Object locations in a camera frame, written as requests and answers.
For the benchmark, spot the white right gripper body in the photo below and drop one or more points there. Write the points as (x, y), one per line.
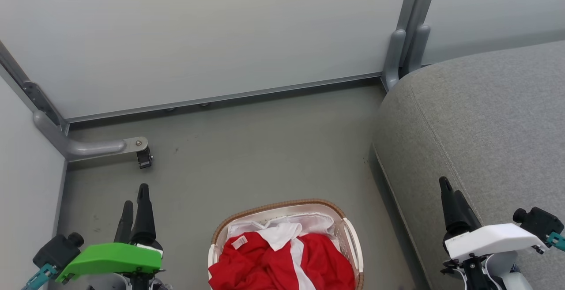
(490, 239)

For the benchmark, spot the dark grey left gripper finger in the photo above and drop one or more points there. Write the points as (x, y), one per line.
(124, 224)
(144, 219)

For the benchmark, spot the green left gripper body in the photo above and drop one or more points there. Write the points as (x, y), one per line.
(114, 257)

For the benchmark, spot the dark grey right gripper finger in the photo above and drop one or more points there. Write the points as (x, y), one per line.
(467, 217)
(449, 210)

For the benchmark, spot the red garment with white collar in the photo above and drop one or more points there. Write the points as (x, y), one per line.
(245, 269)

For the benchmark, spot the grey fabric sofa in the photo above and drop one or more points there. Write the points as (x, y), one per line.
(485, 126)

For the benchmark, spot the black round right gripper motor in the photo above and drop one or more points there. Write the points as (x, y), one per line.
(519, 215)

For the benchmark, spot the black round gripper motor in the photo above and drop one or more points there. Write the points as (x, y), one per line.
(519, 215)
(76, 239)

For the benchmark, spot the black round left gripper motor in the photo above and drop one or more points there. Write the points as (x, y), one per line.
(76, 239)

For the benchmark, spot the black caster wheel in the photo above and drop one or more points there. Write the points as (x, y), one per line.
(145, 157)

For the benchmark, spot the grey tubular partition foot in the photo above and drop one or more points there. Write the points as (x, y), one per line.
(393, 60)
(418, 49)
(88, 148)

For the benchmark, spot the white laundry basket brown rim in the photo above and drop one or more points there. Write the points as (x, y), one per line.
(353, 246)

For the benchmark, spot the white cloth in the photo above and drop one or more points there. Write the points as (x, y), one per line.
(315, 222)

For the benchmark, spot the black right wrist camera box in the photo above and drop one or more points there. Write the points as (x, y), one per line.
(543, 224)

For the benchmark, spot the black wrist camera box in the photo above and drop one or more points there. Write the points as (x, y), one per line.
(543, 224)
(54, 254)

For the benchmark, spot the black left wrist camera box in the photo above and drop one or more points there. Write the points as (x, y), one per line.
(54, 254)

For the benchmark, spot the grey partition bottom rail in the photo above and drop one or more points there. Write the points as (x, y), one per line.
(229, 97)

